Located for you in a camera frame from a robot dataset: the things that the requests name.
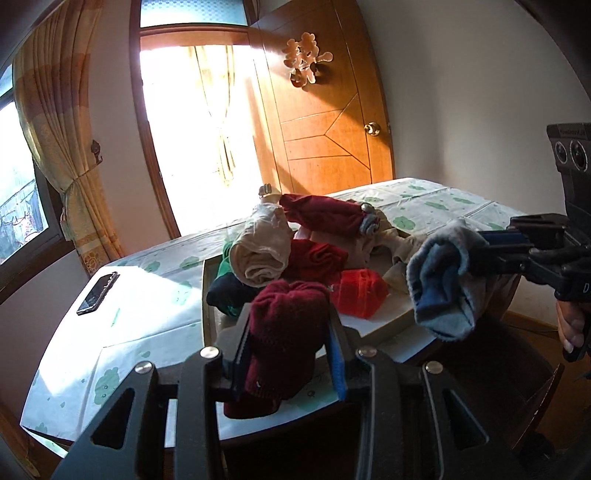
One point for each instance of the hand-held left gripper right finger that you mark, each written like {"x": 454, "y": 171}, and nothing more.
{"x": 336, "y": 364}

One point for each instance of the grey blue sock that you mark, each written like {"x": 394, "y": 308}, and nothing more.
{"x": 443, "y": 286}

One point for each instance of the pale cutout door ornament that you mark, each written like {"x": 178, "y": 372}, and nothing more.
{"x": 307, "y": 60}

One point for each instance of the dark red underwear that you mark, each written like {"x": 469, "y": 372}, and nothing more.
{"x": 318, "y": 261}

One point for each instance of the yellow tied window curtain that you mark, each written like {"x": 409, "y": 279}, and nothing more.
{"x": 60, "y": 138}

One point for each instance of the dark red knitted sock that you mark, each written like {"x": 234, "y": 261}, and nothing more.
{"x": 281, "y": 341}

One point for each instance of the yellow tied balcony curtain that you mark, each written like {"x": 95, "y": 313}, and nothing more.
{"x": 221, "y": 115}

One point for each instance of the bright red underwear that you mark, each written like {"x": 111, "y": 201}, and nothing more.
{"x": 360, "y": 293}

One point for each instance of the black smartphone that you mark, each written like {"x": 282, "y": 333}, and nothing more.
{"x": 98, "y": 293}

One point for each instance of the brown wooden door frame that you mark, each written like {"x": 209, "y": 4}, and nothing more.
{"x": 147, "y": 138}

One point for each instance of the orange wooden door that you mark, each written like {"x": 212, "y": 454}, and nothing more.
{"x": 323, "y": 129}

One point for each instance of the cloud print tablecloth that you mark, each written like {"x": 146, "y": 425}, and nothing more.
{"x": 152, "y": 323}

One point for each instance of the grey beige bra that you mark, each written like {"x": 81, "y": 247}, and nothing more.
{"x": 258, "y": 249}

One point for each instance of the brass door knob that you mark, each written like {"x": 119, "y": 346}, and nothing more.
{"x": 371, "y": 129}

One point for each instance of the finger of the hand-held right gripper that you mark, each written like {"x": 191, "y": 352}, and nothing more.
{"x": 517, "y": 237}
{"x": 535, "y": 267}

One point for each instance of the beige underwear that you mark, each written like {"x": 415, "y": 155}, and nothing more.
{"x": 397, "y": 240}

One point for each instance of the maroon underwear with grey band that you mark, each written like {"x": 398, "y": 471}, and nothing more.
{"x": 323, "y": 214}

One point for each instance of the dark framed window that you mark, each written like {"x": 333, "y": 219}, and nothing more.
{"x": 18, "y": 207}

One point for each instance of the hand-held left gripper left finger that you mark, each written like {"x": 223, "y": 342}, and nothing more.
{"x": 242, "y": 341}

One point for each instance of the shallow beige cardboard box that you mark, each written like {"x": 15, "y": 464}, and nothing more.
{"x": 383, "y": 323}

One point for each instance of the person's right hand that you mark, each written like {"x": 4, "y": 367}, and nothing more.
{"x": 570, "y": 325}

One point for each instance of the dark wall hook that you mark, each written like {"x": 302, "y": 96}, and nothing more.
{"x": 96, "y": 150}

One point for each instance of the frosted transom window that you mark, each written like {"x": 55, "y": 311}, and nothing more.
{"x": 194, "y": 11}

